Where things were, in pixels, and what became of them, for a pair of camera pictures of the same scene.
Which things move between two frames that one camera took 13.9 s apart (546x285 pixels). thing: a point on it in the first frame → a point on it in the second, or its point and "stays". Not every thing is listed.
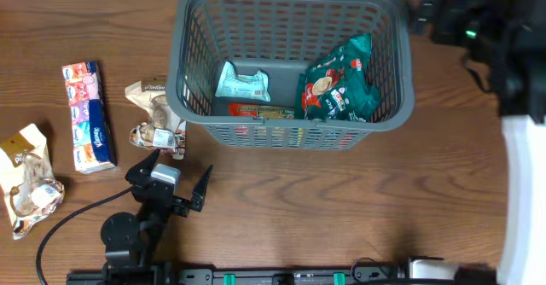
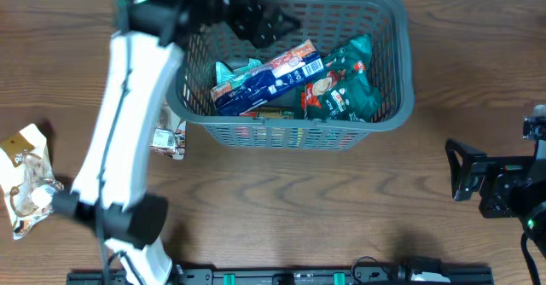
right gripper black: (460, 8) → (502, 176)
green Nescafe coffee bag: (338, 85) stays
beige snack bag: (27, 178) stays
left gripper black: (176, 202) → (254, 21)
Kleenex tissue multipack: (93, 140) → (267, 81)
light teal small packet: (254, 86) → (223, 73)
